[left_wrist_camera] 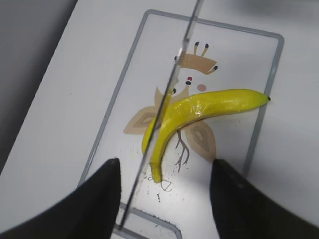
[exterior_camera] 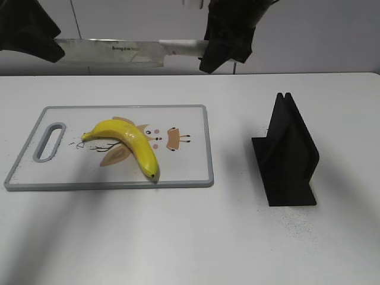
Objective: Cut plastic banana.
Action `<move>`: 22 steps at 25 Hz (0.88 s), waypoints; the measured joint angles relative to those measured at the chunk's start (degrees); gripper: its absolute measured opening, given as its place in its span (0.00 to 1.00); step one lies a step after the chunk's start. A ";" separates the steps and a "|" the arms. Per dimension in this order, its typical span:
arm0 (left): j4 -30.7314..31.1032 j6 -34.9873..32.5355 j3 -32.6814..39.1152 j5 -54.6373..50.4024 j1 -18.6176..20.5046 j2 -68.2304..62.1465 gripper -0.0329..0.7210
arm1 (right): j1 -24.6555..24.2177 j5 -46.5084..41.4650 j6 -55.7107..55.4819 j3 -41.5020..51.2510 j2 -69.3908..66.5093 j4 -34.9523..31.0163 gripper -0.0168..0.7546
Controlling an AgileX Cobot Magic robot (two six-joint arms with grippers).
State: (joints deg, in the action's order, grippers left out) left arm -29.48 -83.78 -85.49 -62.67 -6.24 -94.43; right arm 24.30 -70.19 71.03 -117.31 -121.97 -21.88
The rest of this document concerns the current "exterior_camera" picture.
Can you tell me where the black gloved right hand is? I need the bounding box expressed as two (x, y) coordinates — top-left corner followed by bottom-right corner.
(199, 0), (276, 74)

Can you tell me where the black gloved left hand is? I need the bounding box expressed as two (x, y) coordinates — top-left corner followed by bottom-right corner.
(1, 0), (65, 63)

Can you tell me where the yellow plastic banana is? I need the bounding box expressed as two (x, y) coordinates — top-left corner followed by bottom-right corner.
(81, 119), (159, 179)

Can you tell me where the white handled cleaver knife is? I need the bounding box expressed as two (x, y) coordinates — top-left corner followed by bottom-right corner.
(56, 39), (208, 68)

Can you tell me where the black knife stand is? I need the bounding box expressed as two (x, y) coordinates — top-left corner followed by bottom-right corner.
(252, 93), (319, 207)

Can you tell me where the grey rimmed white cutting board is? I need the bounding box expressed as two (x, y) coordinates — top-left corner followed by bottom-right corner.
(4, 104), (214, 191)

